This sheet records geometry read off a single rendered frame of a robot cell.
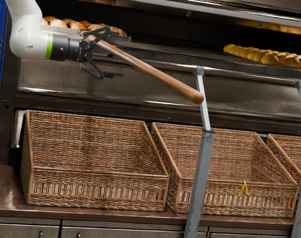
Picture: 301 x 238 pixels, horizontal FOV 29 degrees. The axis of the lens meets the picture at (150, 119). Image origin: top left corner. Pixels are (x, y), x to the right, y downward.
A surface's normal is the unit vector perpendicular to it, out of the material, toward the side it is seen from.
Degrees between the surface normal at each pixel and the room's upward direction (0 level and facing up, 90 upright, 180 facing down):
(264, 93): 70
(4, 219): 90
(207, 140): 90
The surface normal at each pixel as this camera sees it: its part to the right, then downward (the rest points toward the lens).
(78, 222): 0.26, 0.22
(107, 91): 0.29, -0.13
